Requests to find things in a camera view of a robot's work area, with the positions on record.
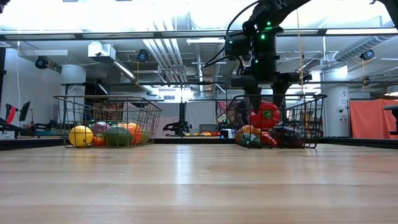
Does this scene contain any white ceiling air unit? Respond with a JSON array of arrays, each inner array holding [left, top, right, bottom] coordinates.
[[87, 40, 116, 58]]

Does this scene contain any orange tomato green stem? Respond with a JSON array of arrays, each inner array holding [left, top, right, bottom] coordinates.
[[119, 122, 144, 146]]

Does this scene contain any small red-orange fruit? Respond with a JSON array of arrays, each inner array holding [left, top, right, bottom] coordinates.
[[91, 134, 108, 147]]

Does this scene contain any black wire basket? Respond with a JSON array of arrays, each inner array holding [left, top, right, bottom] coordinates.
[[226, 93, 328, 150]]

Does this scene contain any white round column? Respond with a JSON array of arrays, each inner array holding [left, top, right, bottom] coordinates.
[[322, 64, 351, 138], [60, 64, 87, 98]]

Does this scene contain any green cucumber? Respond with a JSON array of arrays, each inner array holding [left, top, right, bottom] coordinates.
[[239, 133, 262, 149]]

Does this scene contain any purple eggplant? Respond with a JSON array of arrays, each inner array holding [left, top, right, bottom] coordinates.
[[269, 125, 306, 149]]

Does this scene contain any red bell pepper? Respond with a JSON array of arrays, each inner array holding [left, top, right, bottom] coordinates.
[[248, 101, 282, 130]]

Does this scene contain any dark red apple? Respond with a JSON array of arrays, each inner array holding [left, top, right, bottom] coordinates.
[[89, 121, 112, 136]]

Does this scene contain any silver spiral air duct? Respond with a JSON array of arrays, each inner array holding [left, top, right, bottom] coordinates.
[[334, 34, 398, 63]]

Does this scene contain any grey ceiling air duct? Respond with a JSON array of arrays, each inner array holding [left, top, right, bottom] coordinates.
[[194, 42, 225, 91]]

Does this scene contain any bronze wire basket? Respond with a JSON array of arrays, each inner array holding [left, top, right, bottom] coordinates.
[[53, 95, 163, 149]]

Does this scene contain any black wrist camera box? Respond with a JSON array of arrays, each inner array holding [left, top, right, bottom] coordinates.
[[224, 30, 251, 60]]

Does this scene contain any orange fabric partition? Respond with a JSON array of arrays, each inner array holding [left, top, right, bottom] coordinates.
[[349, 98, 398, 140]]

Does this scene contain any black overhead light beam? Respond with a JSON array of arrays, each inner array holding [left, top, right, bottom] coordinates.
[[0, 27, 398, 42]]

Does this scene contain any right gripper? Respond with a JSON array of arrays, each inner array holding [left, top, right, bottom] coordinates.
[[231, 26, 312, 114]]

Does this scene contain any black background monitor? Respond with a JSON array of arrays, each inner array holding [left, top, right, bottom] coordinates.
[[19, 100, 32, 123]]

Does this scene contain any yellow lemon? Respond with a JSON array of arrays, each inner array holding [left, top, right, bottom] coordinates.
[[68, 125, 95, 149]]

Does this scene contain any green avocado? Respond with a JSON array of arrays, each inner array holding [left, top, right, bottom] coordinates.
[[104, 124, 134, 147]]

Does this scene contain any black ceiling spotlight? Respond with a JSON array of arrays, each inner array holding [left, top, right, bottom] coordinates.
[[360, 49, 376, 62], [136, 49, 150, 63], [34, 55, 50, 70]]

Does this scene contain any orange potato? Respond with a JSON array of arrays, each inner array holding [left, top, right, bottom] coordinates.
[[238, 124, 262, 138]]

